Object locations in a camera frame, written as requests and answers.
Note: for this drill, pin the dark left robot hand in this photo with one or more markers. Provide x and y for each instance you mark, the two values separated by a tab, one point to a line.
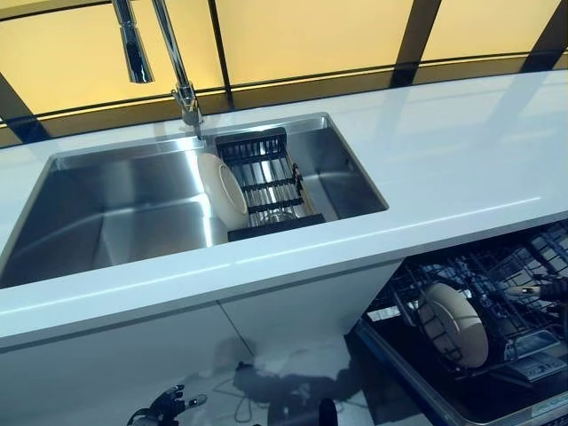
164	408

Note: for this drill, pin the dark right robot hand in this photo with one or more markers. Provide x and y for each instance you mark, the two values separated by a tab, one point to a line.
552	290

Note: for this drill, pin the cream ceramic plate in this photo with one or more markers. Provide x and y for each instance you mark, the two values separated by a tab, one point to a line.
452	324
222	186

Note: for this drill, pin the black built-in dishwasher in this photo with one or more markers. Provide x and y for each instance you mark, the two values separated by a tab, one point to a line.
421	399

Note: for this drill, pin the right robot leg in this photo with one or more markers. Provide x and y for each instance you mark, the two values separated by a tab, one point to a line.
327	412

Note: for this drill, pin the narrow white cabinet door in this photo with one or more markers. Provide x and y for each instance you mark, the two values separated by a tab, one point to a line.
302	306

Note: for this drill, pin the stainless steel kitchen sink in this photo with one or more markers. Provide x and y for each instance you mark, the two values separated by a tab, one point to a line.
124	199

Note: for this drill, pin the black dish drying rack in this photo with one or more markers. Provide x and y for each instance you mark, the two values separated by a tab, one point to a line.
266	151

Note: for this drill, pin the dark-framed yellow window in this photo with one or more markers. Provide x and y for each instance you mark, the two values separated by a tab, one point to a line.
310	40

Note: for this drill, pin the chrome pull-down kitchen faucet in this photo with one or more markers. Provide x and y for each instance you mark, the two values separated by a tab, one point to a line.
171	53

